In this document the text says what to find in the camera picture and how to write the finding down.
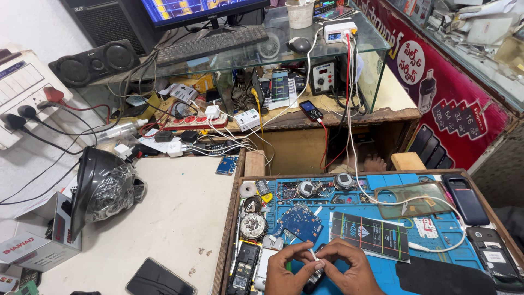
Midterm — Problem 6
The blue phone circuit board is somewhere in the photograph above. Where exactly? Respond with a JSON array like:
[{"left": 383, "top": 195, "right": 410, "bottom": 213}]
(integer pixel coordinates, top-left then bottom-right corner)
[{"left": 272, "top": 202, "right": 324, "bottom": 245}]

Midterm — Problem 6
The white tape roll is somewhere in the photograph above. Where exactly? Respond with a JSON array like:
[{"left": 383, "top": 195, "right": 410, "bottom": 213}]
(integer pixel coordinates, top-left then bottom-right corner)
[{"left": 239, "top": 181, "right": 259, "bottom": 200}]

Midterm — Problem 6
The small round black part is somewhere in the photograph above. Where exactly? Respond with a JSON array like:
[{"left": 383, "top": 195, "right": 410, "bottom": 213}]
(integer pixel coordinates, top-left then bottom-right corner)
[{"left": 244, "top": 195, "right": 263, "bottom": 214}]

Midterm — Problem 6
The small white fan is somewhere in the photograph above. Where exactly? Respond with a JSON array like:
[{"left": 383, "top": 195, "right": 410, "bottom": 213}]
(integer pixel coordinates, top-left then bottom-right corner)
[{"left": 257, "top": 32, "right": 282, "bottom": 61}]

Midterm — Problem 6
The white plastic cup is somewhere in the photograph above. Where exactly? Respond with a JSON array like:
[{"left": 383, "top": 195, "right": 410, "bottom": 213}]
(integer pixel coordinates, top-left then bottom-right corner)
[{"left": 285, "top": 0, "right": 316, "bottom": 30}]

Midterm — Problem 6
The red and white power strip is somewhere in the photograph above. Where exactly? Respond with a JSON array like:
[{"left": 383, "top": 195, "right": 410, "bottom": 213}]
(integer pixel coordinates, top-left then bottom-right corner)
[{"left": 163, "top": 113, "right": 229, "bottom": 132}]

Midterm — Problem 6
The white card with red print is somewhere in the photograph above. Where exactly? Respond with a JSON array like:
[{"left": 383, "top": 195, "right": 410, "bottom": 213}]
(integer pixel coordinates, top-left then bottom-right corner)
[{"left": 413, "top": 217, "right": 439, "bottom": 239}]

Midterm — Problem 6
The white phone housing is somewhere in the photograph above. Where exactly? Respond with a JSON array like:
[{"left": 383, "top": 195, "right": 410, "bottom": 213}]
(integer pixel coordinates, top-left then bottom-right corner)
[{"left": 253, "top": 235, "right": 285, "bottom": 292}]

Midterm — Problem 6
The white charging cable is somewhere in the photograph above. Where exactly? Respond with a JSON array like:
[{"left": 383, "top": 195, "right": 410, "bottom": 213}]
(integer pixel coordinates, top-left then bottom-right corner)
[{"left": 343, "top": 31, "right": 468, "bottom": 253}]

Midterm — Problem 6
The dark blue phone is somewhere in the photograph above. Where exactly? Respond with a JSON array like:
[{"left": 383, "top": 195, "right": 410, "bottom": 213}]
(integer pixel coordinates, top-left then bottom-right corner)
[{"left": 441, "top": 174, "right": 490, "bottom": 226}]

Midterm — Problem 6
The yellow cable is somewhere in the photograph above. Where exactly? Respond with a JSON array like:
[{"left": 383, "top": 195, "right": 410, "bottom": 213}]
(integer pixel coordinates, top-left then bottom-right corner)
[{"left": 250, "top": 88, "right": 265, "bottom": 141}]

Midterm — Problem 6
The small black keypad phone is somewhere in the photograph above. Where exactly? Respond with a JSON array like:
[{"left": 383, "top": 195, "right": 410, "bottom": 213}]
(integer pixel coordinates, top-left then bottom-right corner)
[{"left": 302, "top": 243, "right": 329, "bottom": 295}]

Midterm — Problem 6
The white wall switch panel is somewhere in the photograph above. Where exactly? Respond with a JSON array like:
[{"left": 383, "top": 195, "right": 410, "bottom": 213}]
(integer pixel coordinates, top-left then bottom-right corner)
[{"left": 0, "top": 49, "right": 75, "bottom": 151}]

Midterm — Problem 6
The blue repair mat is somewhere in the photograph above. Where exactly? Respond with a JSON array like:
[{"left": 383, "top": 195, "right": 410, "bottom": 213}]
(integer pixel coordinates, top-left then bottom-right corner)
[{"left": 268, "top": 173, "right": 488, "bottom": 295}]

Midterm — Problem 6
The glass shelf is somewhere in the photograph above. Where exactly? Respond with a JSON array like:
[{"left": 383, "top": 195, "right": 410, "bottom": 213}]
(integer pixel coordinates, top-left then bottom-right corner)
[{"left": 88, "top": 3, "right": 391, "bottom": 114}]

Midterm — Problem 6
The black lamp wrapped in plastic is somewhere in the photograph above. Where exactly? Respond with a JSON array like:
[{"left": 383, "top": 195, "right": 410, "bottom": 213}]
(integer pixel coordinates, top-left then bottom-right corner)
[{"left": 69, "top": 146, "right": 147, "bottom": 243}]

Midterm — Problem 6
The feature phone with lit screen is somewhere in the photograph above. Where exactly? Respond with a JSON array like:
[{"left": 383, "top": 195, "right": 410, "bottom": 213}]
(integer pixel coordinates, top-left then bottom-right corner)
[{"left": 298, "top": 99, "right": 324, "bottom": 123}]

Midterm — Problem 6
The white power supply meter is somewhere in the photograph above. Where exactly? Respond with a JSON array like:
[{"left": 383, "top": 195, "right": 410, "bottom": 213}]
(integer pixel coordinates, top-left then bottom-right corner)
[{"left": 323, "top": 18, "right": 358, "bottom": 44}]

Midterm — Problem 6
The black computer mouse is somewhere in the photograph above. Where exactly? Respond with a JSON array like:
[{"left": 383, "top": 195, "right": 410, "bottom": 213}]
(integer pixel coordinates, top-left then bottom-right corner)
[{"left": 286, "top": 36, "right": 313, "bottom": 54}]

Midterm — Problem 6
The small white box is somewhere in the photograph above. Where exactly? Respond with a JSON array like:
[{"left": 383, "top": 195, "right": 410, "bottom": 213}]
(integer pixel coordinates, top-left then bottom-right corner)
[{"left": 234, "top": 108, "right": 262, "bottom": 133}]

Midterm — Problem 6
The smartphone with lit screen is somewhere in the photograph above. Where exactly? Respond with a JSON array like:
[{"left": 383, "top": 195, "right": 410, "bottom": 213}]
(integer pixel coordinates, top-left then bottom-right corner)
[{"left": 270, "top": 70, "right": 290, "bottom": 102}]

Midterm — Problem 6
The red wire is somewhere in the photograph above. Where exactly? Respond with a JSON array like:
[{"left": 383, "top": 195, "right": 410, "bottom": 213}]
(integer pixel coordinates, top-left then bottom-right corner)
[{"left": 318, "top": 34, "right": 353, "bottom": 171}]

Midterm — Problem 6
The black computer tower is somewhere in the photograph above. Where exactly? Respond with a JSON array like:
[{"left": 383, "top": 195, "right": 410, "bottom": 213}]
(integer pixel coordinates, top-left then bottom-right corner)
[{"left": 61, "top": 0, "right": 157, "bottom": 56}]

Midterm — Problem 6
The clear smoky phone case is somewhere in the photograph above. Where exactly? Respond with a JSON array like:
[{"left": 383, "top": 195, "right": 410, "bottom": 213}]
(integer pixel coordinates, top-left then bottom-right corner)
[{"left": 374, "top": 181, "right": 453, "bottom": 220}]

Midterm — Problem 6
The round metal speaker part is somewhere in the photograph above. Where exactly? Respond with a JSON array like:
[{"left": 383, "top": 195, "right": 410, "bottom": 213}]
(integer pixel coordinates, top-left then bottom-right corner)
[{"left": 239, "top": 212, "right": 269, "bottom": 241}]

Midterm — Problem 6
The glass counter with clutter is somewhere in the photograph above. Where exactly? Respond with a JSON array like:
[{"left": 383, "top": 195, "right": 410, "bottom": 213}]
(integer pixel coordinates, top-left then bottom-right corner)
[{"left": 387, "top": 0, "right": 524, "bottom": 112}]

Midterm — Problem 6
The black smartphone with dark screen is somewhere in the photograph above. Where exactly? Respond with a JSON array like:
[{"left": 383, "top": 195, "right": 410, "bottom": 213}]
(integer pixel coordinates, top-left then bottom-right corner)
[{"left": 125, "top": 257, "right": 197, "bottom": 295}]

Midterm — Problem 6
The black keyboard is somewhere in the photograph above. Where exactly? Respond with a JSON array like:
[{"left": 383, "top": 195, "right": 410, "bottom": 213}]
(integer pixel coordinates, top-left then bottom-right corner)
[{"left": 155, "top": 26, "right": 269, "bottom": 67}]

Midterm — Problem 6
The clear plastic bottle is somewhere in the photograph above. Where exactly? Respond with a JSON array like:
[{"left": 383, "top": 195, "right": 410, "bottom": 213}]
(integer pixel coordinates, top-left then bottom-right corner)
[{"left": 96, "top": 118, "right": 149, "bottom": 145}]

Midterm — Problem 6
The red printed banner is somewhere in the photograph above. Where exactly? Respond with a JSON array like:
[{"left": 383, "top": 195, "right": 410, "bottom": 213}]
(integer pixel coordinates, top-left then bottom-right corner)
[{"left": 355, "top": 0, "right": 511, "bottom": 171}]

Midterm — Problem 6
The person's right hand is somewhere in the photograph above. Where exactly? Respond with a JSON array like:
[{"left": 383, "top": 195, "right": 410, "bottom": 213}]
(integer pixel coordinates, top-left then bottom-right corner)
[{"left": 315, "top": 237, "right": 386, "bottom": 295}]

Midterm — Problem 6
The person's bare foot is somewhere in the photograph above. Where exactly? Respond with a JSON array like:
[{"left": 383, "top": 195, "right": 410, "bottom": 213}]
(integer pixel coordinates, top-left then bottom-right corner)
[{"left": 328, "top": 154, "right": 388, "bottom": 174}]

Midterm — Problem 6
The black speaker bar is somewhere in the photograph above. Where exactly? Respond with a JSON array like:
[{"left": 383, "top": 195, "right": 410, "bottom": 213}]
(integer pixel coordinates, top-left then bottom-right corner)
[{"left": 48, "top": 39, "right": 141, "bottom": 88}]

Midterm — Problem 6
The black open feature phone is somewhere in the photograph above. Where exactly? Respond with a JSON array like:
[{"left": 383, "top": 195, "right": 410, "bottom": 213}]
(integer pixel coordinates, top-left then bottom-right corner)
[{"left": 226, "top": 241, "right": 262, "bottom": 295}]

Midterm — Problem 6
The small blue circuit board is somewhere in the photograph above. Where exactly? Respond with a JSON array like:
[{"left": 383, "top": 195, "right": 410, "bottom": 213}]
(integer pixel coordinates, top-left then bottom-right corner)
[{"left": 215, "top": 155, "right": 239, "bottom": 176}]

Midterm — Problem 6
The person's left hand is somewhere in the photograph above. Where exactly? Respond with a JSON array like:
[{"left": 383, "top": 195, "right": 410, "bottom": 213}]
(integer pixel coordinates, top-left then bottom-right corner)
[{"left": 265, "top": 241, "right": 324, "bottom": 295}]

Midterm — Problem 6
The red plug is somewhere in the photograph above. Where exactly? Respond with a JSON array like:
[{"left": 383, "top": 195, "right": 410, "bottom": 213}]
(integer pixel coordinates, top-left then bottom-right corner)
[{"left": 43, "top": 86, "right": 66, "bottom": 105}]

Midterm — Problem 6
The wooden block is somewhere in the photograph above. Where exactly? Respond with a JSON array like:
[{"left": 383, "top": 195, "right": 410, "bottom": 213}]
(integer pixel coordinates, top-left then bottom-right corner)
[
  {"left": 244, "top": 150, "right": 266, "bottom": 177},
  {"left": 391, "top": 152, "right": 427, "bottom": 171}
]

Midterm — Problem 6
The wooden work tray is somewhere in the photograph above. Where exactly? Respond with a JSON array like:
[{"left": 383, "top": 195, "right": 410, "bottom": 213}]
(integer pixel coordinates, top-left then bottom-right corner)
[{"left": 212, "top": 168, "right": 524, "bottom": 295}]

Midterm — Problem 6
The wooden desk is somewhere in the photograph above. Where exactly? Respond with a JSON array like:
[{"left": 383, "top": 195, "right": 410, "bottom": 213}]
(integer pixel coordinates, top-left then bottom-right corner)
[{"left": 88, "top": 66, "right": 422, "bottom": 177}]

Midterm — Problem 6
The black plug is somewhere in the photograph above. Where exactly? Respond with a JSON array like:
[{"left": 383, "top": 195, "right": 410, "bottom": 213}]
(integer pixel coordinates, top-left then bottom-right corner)
[
  {"left": 17, "top": 105, "right": 38, "bottom": 120},
  {"left": 0, "top": 113, "right": 28, "bottom": 132}
]

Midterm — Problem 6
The computer monitor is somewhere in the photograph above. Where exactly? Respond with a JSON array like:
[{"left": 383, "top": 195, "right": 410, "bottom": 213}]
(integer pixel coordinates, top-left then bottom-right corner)
[{"left": 141, "top": 0, "right": 271, "bottom": 30}]

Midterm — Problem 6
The white and red cardboard box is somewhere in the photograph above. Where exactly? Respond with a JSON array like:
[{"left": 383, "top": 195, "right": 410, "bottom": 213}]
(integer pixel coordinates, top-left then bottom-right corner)
[{"left": 0, "top": 192, "right": 83, "bottom": 273}]

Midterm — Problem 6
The black screen protector packet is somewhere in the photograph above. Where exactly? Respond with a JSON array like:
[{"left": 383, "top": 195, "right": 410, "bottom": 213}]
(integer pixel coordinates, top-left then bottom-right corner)
[{"left": 329, "top": 211, "right": 411, "bottom": 263}]

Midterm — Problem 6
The black soldering station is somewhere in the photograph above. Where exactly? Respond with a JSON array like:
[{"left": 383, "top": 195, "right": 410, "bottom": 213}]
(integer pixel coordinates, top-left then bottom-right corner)
[{"left": 309, "top": 59, "right": 339, "bottom": 96}]

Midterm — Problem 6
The black phone with open back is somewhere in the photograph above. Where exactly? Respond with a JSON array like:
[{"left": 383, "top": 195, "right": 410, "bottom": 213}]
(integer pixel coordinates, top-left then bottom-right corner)
[{"left": 465, "top": 226, "right": 523, "bottom": 284}]

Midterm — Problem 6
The black cloth pad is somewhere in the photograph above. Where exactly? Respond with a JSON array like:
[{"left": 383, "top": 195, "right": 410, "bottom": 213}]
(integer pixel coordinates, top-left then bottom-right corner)
[{"left": 395, "top": 256, "right": 499, "bottom": 295}]

